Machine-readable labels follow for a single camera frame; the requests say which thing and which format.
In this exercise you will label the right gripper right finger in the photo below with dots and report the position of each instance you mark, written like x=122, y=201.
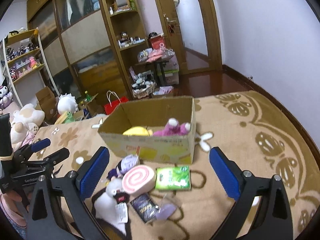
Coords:
x=273, y=219

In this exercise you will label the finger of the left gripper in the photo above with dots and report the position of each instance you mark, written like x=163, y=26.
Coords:
x=47, y=164
x=34, y=147

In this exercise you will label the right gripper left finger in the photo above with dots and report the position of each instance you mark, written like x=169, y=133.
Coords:
x=46, y=219

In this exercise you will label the black white penguin plush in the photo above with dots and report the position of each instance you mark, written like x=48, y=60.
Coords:
x=111, y=211

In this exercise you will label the white-haired purple plush doll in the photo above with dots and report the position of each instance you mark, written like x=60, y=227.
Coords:
x=126, y=164

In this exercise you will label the pink swirl plush roll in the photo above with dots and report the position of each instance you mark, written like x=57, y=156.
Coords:
x=139, y=180

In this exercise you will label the green tissue pack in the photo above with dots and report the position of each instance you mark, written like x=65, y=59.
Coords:
x=173, y=179

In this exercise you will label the yellow plush toy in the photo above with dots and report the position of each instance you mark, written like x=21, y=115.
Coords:
x=138, y=131

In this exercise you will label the pink plush bear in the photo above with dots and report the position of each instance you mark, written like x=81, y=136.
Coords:
x=172, y=128

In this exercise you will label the person left hand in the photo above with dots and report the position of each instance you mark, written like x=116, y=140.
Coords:
x=9, y=202

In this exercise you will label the cream cow plush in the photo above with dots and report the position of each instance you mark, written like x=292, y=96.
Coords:
x=24, y=125

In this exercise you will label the green frog toy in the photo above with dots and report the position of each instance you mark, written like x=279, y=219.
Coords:
x=67, y=117

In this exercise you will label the open cardboard box on floor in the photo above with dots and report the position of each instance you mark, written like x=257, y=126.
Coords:
x=47, y=101

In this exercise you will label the beige floral blanket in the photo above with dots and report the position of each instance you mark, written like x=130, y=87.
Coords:
x=247, y=127

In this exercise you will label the kuromi plush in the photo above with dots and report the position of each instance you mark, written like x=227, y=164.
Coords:
x=5, y=94

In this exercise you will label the white round plush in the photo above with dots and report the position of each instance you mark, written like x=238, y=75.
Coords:
x=67, y=103

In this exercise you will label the white shelf rack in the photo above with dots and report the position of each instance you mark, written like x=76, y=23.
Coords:
x=22, y=55

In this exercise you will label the green glass bottle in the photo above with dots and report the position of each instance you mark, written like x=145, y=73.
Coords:
x=88, y=97

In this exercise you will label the red paper bag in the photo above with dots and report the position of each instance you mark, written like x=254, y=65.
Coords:
x=111, y=105

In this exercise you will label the cardboard storage box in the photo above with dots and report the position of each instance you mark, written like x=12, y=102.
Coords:
x=152, y=114

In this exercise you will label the wicker basket with toys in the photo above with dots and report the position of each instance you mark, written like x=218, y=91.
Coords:
x=143, y=84

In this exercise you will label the wooden wardrobe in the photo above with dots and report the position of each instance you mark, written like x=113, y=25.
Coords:
x=89, y=45

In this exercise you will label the clear plastic storage bin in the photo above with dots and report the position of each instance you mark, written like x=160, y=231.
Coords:
x=171, y=77

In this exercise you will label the small black side table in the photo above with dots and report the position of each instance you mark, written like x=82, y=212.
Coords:
x=159, y=63

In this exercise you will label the red gift box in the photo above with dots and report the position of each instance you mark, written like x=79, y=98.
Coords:
x=157, y=42

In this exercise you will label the wooden door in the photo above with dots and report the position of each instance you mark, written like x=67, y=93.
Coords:
x=191, y=30

